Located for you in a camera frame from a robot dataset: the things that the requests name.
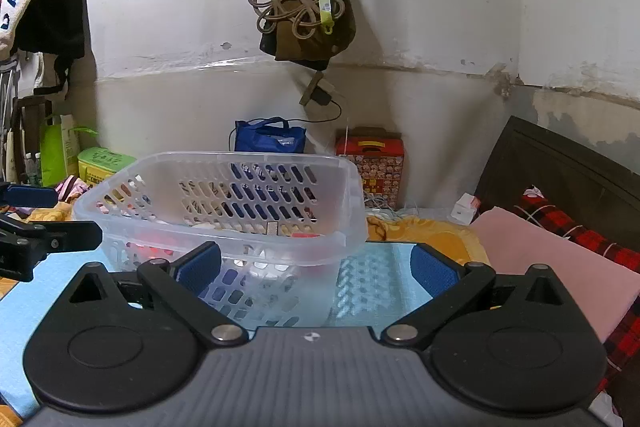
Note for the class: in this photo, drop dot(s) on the pink patterned cloth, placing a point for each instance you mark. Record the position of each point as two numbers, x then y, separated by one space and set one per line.
70 189

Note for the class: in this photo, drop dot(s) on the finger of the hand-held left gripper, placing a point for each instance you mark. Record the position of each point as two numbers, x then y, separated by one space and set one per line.
30 195
60 237

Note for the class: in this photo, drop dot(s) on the red item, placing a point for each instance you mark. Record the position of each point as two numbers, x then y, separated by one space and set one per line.
150 247

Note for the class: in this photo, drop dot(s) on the black hanging garment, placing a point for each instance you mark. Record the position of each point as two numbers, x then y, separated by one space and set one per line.
55 22

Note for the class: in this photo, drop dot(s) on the red printed carton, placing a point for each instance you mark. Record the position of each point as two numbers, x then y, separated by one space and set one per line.
372 167

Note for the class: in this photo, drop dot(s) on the dark wooden headboard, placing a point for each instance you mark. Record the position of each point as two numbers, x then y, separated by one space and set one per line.
560 167

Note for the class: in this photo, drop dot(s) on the black power adapter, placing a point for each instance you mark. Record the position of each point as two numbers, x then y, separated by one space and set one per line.
321 97

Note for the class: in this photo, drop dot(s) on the blue tote bag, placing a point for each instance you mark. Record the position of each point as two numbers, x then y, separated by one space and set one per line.
270 137

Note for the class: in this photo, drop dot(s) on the pink folded blanket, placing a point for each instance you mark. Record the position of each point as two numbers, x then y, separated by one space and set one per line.
550 267

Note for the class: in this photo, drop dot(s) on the clear water bottles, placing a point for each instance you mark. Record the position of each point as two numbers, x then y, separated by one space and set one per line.
32 169

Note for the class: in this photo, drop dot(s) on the green plastic crate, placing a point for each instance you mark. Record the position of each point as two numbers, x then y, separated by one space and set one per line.
102 162

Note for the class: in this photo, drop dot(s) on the clear plastic basket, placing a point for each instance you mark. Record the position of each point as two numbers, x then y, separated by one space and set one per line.
280 227

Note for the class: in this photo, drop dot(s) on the small white box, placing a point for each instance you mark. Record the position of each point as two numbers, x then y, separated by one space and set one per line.
465 208

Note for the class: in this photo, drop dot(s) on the wooden wall block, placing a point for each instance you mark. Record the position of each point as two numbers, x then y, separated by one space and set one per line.
311 87

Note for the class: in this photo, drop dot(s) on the red plaid blanket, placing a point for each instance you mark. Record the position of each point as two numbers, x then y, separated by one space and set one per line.
565 219

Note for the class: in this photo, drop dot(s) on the red box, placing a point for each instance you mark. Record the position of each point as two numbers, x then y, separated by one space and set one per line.
306 236

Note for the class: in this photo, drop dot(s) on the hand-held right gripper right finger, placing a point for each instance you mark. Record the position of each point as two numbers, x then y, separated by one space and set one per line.
432 266

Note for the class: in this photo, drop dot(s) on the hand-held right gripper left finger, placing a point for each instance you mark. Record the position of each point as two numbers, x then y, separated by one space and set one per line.
200 267

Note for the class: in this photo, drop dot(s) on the green paper bag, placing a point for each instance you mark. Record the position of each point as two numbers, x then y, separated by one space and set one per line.
55 152

